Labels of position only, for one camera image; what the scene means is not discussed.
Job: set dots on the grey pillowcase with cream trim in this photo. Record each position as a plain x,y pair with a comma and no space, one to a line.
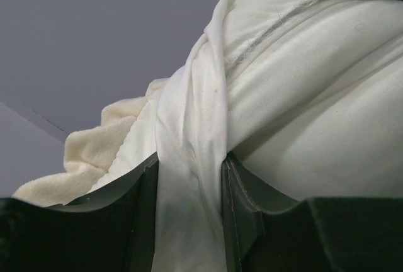
185,121

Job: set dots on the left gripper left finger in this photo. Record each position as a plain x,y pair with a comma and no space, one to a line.
109,229

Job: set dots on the white pillow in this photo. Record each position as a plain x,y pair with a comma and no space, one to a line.
316,110

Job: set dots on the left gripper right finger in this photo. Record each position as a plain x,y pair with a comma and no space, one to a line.
265,230

